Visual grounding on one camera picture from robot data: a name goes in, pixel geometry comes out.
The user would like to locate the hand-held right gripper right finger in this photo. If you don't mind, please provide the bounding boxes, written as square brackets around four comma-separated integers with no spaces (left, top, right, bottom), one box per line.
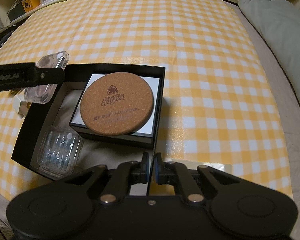
[153,152,242,203]

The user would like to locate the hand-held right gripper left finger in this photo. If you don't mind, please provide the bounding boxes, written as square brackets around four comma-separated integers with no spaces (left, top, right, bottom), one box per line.
[62,152,151,203]

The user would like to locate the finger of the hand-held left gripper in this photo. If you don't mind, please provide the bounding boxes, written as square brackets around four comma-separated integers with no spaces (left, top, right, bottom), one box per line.
[35,66,67,86]

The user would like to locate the clear plastic case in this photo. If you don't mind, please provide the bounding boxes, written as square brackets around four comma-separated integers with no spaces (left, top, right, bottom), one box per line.
[24,51,70,105]

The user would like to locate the black and white gift box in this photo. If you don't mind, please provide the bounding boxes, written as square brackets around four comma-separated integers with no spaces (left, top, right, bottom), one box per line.
[69,73,161,142]

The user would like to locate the round cork coaster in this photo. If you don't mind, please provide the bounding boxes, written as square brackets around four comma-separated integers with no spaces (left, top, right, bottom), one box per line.
[80,72,157,136]

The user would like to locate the clear plastic blister pack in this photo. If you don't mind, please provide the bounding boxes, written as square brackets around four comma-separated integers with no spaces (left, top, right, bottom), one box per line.
[38,125,84,180]

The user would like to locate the black storage box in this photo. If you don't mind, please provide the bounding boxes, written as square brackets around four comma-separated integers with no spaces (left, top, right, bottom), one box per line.
[6,4,25,22]

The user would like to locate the wooden shelf unit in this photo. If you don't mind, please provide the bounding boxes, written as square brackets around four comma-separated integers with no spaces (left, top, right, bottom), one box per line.
[0,0,300,42]

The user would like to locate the yellow box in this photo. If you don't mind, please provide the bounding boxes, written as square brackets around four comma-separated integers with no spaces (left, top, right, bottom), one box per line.
[21,0,40,13]

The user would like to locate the yellow checked tablecloth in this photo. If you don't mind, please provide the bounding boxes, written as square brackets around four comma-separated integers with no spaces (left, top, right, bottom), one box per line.
[0,0,294,202]

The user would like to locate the beige bed sheet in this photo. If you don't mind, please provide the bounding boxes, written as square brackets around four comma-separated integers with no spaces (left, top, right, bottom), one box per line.
[224,1,300,207]

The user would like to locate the grey pillow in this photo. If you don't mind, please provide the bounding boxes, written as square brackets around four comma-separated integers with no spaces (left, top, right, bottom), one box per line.
[238,0,300,130]

